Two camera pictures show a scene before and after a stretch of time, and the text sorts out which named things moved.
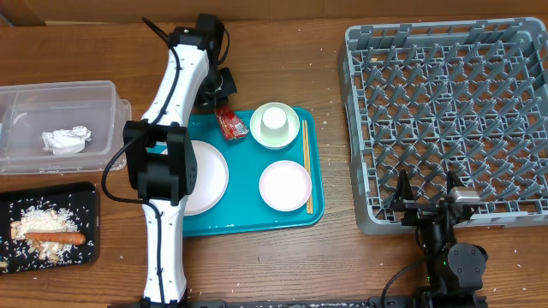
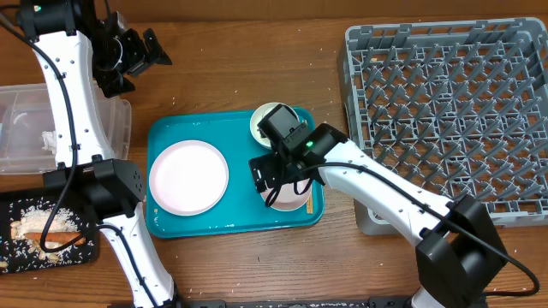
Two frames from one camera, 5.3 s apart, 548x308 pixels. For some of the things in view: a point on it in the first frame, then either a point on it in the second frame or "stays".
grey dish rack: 467,97 stays
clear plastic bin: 28,110 stays
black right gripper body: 419,211 → 278,168
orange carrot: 78,239 stays
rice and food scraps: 36,220 stays
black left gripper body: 217,84 → 115,55
